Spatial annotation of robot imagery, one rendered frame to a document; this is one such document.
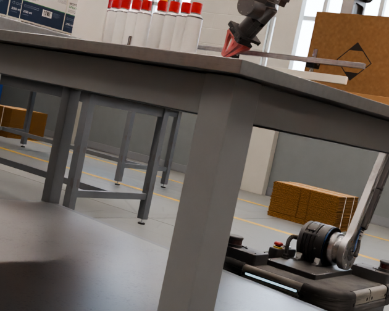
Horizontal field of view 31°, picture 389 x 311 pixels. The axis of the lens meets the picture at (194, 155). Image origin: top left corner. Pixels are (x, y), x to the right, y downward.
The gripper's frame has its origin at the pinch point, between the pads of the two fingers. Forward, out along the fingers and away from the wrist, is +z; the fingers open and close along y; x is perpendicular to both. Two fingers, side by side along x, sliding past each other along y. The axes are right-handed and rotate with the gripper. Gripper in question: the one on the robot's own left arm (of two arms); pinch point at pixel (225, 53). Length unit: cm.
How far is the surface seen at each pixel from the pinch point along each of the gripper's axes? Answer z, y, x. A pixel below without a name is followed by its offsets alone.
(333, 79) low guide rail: -22.8, 4.2, 34.0
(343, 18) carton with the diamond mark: -29.0, -18.3, 9.0
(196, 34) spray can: 4.7, 0.1, -13.3
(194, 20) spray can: 1.9, 1.5, -16.6
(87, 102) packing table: 125, -91, -117
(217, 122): -30, 82, 70
